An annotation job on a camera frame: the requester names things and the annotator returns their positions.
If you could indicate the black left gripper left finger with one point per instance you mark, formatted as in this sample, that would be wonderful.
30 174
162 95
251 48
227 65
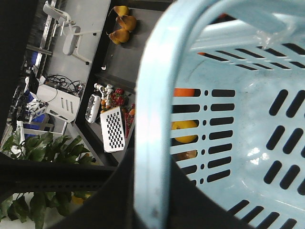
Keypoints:
112 206

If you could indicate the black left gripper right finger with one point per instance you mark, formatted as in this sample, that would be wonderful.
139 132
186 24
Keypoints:
189 208

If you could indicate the light blue plastic basket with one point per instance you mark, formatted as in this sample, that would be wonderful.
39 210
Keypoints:
246 61

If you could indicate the checkerboard calibration board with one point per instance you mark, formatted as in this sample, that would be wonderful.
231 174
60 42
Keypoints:
112 130

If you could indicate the yellow citrus fruit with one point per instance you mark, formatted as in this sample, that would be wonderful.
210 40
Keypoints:
184 130

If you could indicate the large orange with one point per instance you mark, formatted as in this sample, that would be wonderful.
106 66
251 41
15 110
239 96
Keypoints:
183 92

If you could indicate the black wooden produce stand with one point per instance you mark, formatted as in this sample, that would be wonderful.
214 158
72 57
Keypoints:
47 99

